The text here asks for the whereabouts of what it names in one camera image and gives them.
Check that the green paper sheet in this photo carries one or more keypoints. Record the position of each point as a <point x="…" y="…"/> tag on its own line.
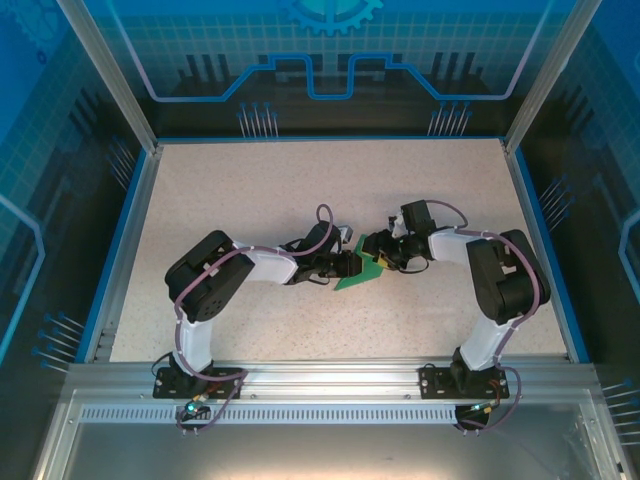
<point x="367" y="275"/>

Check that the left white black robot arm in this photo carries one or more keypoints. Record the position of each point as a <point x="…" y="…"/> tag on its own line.
<point x="210" y="280"/>

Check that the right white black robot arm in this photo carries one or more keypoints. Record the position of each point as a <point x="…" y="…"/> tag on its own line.
<point x="505" y="285"/>

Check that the grey metal sheet tray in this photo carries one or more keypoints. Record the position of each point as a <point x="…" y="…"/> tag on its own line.
<point x="325" y="450"/>

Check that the aluminium mounting beam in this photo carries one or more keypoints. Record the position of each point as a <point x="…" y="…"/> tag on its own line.
<point x="325" y="375"/>

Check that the blue circuit print side panel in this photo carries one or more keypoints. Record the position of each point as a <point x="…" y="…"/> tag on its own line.
<point x="40" y="150"/>
<point x="600" y="150"/>

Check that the blue circuit print wide panel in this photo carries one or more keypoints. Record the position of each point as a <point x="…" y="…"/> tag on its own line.
<point x="200" y="30"/>

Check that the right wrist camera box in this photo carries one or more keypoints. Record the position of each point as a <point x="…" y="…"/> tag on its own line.
<point x="397" y="225"/>

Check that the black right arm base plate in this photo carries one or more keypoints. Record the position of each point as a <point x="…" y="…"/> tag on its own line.
<point x="430" y="382"/>

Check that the aluminium side rail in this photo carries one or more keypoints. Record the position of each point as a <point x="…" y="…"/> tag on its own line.
<point x="130" y="250"/>

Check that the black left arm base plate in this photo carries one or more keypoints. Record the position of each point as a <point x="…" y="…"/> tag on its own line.
<point x="165" y="387"/>

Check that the aluminium frame post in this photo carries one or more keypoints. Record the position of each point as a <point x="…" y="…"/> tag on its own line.
<point x="542" y="75"/>
<point x="115" y="75"/>

